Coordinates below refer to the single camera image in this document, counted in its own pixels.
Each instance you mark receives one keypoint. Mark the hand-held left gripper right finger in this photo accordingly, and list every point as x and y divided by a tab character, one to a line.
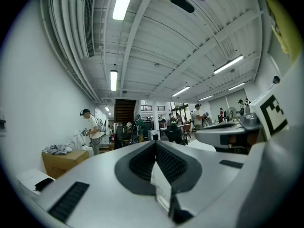
213	174

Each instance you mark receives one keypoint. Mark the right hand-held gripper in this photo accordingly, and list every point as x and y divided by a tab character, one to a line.
294	96

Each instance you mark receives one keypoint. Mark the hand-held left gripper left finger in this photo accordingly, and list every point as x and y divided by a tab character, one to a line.
99	174

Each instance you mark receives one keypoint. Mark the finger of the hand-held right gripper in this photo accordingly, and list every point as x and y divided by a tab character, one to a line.
209	134

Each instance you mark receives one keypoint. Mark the brown wooden platform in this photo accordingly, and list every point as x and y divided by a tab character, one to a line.
107	148

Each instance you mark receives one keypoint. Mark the standing fan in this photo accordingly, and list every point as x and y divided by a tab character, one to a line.
231	113

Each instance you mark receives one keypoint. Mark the black office chair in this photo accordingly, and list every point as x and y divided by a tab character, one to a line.
174	133

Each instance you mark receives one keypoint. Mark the long ceiling light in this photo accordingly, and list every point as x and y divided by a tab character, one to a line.
113	81
123	1
236	86
205	98
180	91
228	64

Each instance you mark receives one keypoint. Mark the brown cardboard box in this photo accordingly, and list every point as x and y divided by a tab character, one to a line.
64	164

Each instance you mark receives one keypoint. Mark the red fire extinguisher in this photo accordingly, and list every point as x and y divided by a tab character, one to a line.
113	138

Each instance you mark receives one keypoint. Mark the white rounded appliance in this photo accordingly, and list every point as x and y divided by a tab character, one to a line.
79	140

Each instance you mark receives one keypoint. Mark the black storage rack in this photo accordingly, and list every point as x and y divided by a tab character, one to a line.
122	136

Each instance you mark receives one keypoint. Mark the grey cloth pile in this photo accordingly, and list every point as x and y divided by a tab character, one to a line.
57	149

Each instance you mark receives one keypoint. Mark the white cabinet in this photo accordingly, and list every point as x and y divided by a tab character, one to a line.
152	134

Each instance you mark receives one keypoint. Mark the black balcony railing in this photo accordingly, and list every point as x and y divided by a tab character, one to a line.
152	107

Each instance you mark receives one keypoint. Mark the brown wooden staircase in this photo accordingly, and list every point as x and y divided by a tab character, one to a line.
124	110

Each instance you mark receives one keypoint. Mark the person's yellow shirt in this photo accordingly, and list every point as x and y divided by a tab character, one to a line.
285	27

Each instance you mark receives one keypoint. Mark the white lidded bin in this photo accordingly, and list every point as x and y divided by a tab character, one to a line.
28	177

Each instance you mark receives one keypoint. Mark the black head camera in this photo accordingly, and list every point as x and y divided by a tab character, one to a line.
181	2

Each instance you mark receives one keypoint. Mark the white wall air conditioner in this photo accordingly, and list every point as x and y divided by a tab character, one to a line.
89	27

